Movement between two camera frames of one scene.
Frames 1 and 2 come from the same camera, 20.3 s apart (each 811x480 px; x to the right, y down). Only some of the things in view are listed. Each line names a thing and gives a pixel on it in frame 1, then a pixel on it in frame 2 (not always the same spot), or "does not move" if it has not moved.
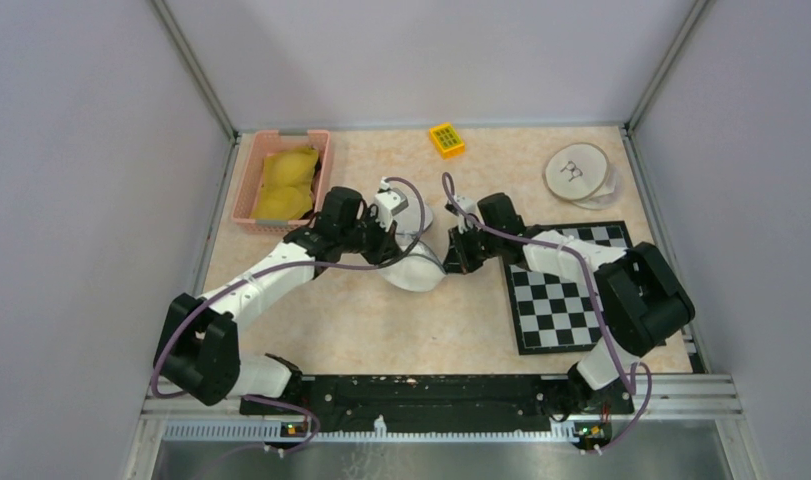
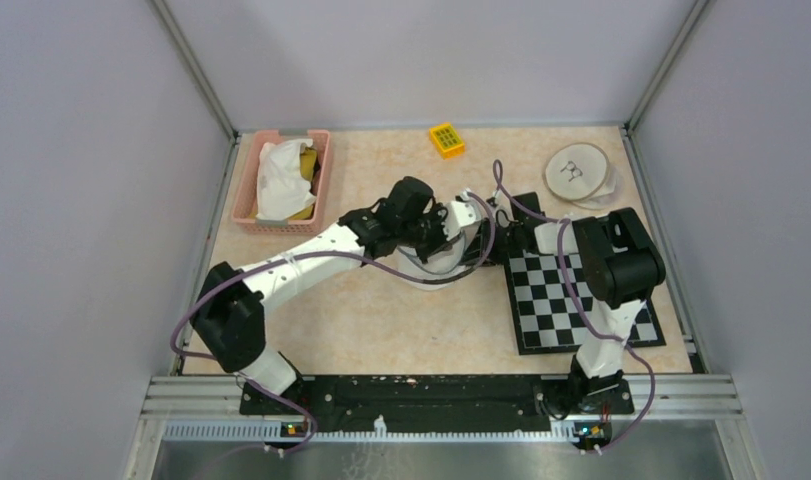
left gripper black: (386, 245) to (438, 214)
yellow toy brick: (447, 142) does not move
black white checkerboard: (550, 316) does not move
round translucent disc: (608, 195) does not move
